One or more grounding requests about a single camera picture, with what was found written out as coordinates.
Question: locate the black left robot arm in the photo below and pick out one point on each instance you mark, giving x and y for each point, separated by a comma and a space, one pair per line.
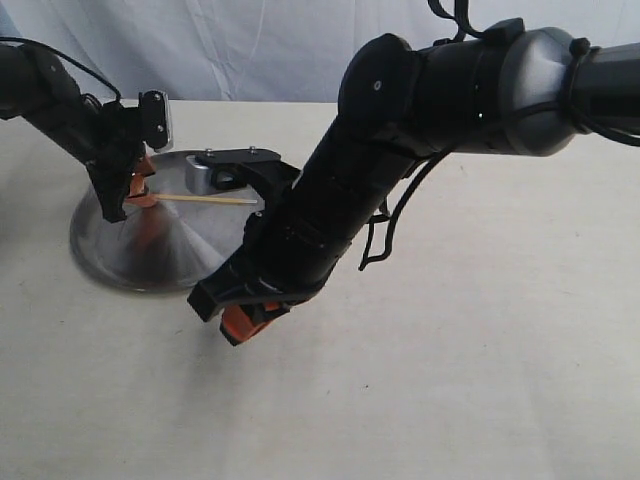
36, 86

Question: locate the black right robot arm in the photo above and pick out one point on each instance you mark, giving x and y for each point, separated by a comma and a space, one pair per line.
400, 112

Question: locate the thin wooden stick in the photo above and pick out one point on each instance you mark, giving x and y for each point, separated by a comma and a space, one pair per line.
205, 199

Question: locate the light blue backdrop cloth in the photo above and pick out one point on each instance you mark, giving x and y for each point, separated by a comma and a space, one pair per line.
220, 50

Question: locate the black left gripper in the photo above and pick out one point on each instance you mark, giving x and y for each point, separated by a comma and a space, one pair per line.
117, 149

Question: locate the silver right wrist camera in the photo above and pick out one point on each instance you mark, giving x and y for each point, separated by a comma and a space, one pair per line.
210, 172

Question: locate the round silver metal plate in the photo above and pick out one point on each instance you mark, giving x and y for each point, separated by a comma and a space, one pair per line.
168, 247

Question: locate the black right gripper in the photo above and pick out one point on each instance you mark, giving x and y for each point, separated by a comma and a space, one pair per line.
287, 255

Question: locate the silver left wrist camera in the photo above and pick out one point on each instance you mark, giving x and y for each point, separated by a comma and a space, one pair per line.
155, 120

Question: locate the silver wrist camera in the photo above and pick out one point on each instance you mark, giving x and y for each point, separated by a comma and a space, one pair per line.
155, 120
210, 172

